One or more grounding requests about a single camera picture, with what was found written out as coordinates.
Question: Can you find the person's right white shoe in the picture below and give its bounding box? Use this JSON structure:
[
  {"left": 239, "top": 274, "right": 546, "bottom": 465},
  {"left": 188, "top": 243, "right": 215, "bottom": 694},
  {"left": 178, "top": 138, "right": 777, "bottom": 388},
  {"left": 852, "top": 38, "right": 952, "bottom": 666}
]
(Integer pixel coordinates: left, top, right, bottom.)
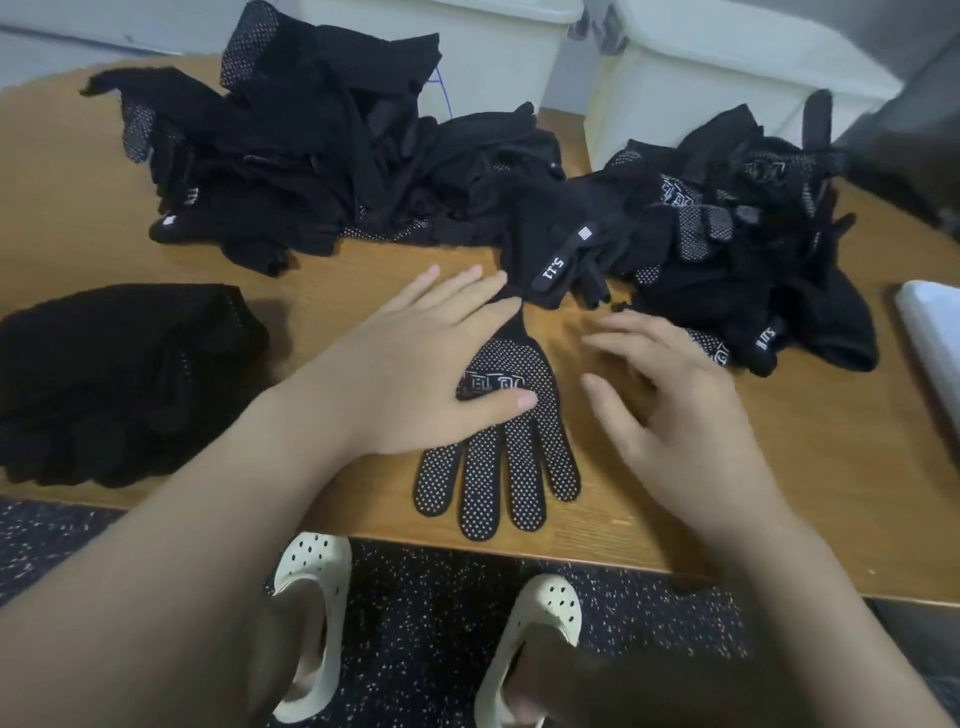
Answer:
[{"left": 474, "top": 573, "right": 585, "bottom": 728}]

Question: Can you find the person's left forearm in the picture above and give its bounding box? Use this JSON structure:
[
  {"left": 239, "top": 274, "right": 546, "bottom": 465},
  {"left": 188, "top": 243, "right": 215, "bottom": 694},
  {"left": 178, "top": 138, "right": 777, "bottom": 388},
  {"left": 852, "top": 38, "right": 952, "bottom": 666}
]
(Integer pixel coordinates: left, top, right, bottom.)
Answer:
[{"left": 0, "top": 390, "right": 369, "bottom": 728}]

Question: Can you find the stack of black gloves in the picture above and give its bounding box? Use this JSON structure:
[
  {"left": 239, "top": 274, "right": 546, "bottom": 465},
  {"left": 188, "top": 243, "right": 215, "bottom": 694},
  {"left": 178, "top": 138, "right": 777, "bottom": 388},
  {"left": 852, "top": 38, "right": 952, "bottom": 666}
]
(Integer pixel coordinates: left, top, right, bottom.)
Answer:
[{"left": 0, "top": 283, "right": 272, "bottom": 489}]

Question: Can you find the person's left leg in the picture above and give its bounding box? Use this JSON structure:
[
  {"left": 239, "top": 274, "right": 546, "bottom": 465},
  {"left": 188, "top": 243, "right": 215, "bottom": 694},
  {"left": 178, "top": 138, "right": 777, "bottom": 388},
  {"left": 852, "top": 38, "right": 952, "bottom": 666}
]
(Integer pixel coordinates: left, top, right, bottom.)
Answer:
[{"left": 247, "top": 577, "right": 324, "bottom": 707}]

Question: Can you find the person's right hand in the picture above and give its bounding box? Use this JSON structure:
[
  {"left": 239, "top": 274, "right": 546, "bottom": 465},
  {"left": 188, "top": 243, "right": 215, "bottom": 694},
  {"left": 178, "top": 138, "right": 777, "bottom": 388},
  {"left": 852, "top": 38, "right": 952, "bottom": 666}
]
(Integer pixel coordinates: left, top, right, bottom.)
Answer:
[{"left": 580, "top": 309, "right": 797, "bottom": 560}]

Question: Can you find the pile of black gloves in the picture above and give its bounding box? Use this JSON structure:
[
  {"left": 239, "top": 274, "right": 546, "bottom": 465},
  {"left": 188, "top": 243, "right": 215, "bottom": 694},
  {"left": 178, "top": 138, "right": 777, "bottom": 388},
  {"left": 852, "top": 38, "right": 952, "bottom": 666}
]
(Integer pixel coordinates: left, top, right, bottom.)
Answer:
[
  {"left": 0, "top": 283, "right": 272, "bottom": 489},
  {"left": 82, "top": 0, "right": 881, "bottom": 377}
]

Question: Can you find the black dotted glove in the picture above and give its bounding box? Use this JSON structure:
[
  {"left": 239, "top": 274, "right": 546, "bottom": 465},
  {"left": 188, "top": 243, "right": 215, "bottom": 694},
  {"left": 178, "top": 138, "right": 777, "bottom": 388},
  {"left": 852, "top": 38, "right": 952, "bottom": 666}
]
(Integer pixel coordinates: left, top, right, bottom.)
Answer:
[
  {"left": 412, "top": 307, "right": 582, "bottom": 542},
  {"left": 0, "top": 283, "right": 272, "bottom": 489}
]

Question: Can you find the metal rack frame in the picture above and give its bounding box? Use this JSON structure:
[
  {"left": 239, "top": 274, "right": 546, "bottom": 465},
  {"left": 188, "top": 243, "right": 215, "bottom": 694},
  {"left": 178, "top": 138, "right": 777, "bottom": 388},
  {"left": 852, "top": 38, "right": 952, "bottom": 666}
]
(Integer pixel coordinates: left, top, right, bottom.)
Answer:
[{"left": 847, "top": 0, "right": 960, "bottom": 242}]

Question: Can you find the person's left hand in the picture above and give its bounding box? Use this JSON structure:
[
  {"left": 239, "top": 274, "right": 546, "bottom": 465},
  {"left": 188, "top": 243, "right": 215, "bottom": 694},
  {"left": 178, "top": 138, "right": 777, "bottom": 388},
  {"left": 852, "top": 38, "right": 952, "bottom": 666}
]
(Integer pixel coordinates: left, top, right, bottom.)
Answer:
[{"left": 277, "top": 265, "right": 539, "bottom": 467}]

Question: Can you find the person's left white shoe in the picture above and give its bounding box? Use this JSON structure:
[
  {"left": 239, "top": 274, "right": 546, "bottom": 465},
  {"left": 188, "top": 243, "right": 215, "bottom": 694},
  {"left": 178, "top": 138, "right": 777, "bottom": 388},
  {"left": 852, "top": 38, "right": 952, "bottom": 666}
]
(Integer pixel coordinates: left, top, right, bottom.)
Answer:
[{"left": 270, "top": 531, "right": 354, "bottom": 725}]

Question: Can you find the person's white shoe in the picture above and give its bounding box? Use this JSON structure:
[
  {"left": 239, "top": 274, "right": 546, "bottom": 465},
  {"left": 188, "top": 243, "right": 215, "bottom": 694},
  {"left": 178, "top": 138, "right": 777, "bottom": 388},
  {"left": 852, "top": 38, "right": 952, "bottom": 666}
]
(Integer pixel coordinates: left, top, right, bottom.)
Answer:
[
  {"left": 270, "top": 531, "right": 354, "bottom": 725},
  {"left": 474, "top": 573, "right": 585, "bottom": 728}
]

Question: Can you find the white plastic bin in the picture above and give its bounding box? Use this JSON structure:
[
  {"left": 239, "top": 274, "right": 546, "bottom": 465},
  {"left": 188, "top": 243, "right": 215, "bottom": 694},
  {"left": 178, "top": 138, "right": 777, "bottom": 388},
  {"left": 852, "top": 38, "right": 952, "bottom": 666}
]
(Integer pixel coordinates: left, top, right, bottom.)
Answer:
[
  {"left": 277, "top": 0, "right": 587, "bottom": 122},
  {"left": 582, "top": 0, "right": 906, "bottom": 170}
]

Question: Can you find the white flat tray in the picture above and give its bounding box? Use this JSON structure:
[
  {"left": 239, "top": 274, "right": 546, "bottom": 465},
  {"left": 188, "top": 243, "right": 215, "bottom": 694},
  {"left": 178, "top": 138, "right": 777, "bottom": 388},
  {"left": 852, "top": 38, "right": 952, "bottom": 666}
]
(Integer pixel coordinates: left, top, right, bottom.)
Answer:
[{"left": 895, "top": 280, "right": 960, "bottom": 437}]

